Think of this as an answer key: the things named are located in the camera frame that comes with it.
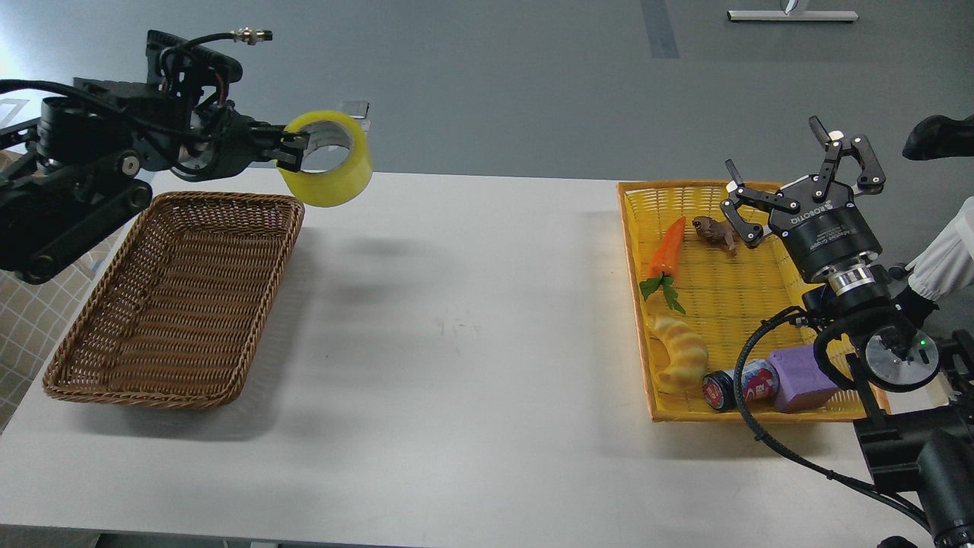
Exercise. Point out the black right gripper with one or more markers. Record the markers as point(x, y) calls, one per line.
point(825, 228)

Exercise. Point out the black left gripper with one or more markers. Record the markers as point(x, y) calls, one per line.
point(245, 142)

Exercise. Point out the yellow tape roll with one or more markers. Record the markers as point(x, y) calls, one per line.
point(333, 187)

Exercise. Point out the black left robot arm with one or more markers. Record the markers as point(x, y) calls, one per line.
point(77, 181)

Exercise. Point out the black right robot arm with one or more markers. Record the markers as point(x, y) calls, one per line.
point(916, 391)

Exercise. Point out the brown toy lion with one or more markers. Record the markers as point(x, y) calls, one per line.
point(716, 233)

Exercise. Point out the black shoe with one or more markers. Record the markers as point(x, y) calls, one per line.
point(938, 137)

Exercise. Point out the yellow plastic basket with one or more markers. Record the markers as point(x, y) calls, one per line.
point(726, 296)

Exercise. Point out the white trouser leg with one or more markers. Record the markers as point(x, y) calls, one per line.
point(946, 265)

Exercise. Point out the orange toy carrot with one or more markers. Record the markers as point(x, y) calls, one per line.
point(664, 267)

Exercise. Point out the purple foam block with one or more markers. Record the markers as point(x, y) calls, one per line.
point(801, 385)

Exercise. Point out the brown wicker basket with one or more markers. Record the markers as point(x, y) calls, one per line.
point(175, 320)

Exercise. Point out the toy croissant bread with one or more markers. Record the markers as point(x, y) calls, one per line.
point(686, 349)

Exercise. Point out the beige checkered cloth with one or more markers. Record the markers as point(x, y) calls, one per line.
point(34, 317)

